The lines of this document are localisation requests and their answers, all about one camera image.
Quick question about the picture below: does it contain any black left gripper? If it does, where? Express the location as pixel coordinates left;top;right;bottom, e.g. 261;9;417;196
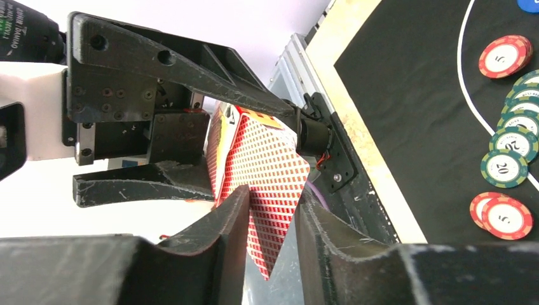
62;12;294;208

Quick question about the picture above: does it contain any green chip row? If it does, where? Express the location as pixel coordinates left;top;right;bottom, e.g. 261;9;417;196
480;70;538;189

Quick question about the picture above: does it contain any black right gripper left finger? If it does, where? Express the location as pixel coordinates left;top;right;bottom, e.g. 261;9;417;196
1;185;249;304

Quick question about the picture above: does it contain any black poker felt mat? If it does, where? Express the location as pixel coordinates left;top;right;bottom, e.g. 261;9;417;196
335;1;538;244

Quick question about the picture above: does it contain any blue small blind button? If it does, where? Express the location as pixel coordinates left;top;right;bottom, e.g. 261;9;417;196
517;0;539;14

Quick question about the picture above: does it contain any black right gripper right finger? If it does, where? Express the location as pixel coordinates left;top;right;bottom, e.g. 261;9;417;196
294;193;538;304

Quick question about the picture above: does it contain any red playing card box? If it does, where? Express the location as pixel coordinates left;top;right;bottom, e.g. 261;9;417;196
205;101;297;208

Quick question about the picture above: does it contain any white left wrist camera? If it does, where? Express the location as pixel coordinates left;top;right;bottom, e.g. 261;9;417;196
1;62;74;179

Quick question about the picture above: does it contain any red poker chip stack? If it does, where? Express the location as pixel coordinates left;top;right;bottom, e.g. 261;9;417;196
469;192;534;240

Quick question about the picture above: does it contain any red playing card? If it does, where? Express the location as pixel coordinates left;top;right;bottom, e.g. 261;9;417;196
220;114;310;280

